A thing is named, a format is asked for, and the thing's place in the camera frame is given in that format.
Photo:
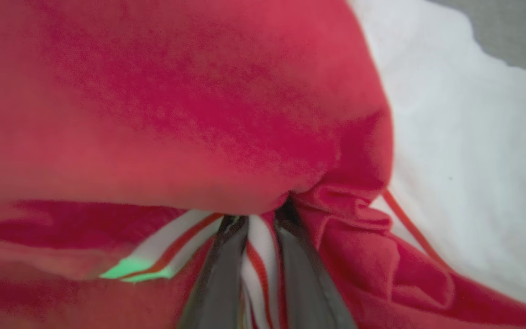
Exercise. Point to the red and white garment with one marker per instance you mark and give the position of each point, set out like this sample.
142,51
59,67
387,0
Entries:
176,100

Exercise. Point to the grey fabric sofa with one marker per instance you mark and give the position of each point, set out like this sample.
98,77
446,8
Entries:
518,27

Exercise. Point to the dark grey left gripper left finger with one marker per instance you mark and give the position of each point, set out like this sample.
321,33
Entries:
219,288

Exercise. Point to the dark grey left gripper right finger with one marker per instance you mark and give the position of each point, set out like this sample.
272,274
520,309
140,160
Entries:
304,288

